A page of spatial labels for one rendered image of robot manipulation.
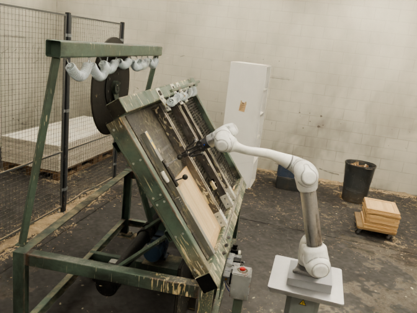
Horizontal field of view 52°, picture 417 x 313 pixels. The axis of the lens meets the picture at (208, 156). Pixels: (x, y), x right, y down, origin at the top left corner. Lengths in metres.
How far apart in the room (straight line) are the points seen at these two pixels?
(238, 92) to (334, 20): 2.33
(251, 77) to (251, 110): 0.51
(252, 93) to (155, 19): 2.89
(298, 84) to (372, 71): 1.29
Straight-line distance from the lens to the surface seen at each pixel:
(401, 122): 8.48
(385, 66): 8.35
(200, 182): 3.35
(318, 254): 2.89
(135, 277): 2.93
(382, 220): 6.22
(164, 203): 2.66
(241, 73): 7.02
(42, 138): 2.88
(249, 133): 7.09
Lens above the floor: 2.27
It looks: 14 degrees down
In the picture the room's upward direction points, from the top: 6 degrees clockwise
